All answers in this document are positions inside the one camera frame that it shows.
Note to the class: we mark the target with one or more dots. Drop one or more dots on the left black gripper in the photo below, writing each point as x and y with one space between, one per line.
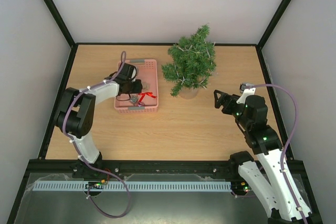
139 87

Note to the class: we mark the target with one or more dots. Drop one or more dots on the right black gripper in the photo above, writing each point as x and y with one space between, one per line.
227 102

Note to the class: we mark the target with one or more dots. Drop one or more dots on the pink plastic basket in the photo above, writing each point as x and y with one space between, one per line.
147 100

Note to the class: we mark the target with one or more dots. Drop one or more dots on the small green christmas tree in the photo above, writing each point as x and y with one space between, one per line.
190 64

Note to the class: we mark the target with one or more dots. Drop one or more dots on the beige felt ornament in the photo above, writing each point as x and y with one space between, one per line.
145 86

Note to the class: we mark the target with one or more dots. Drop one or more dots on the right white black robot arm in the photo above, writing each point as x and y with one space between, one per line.
272 184

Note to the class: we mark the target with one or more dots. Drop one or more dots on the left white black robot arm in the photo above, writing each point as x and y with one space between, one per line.
74 116

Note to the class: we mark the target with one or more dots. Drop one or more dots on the silver gift box ornament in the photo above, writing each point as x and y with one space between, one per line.
134 99

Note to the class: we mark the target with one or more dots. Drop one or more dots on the red ribbon bow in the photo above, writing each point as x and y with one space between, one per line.
146 94

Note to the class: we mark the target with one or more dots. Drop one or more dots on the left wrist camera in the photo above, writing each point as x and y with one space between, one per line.
135 73

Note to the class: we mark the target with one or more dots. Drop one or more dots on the light blue cable duct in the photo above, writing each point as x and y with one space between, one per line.
134 186

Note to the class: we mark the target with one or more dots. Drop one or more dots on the black frame rail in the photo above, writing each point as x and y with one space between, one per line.
213 169

